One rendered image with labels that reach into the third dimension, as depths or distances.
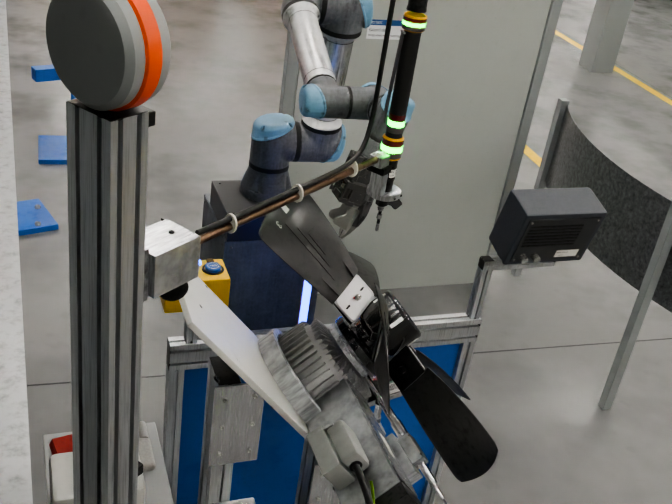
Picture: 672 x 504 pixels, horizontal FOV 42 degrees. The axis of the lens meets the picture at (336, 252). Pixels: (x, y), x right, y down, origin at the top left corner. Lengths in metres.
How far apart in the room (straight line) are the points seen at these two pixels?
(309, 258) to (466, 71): 2.27
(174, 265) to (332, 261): 0.58
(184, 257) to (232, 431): 0.58
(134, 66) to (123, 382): 0.48
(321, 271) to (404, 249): 2.44
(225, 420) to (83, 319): 0.56
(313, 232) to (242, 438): 0.43
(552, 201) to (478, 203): 1.79
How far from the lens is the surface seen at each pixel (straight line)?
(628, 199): 3.62
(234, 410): 1.72
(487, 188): 4.20
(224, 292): 2.15
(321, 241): 1.76
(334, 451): 1.58
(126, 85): 1.02
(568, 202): 2.47
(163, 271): 1.24
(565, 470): 3.49
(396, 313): 1.76
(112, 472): 1.38
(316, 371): 1.74
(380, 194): 1.72
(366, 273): 2.02
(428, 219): 4.13
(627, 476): 3.58
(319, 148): 2.48
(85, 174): 1.12
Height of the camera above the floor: 2.20
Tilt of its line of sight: 29 degrees down
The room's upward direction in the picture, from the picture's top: 9 degrees clockwise
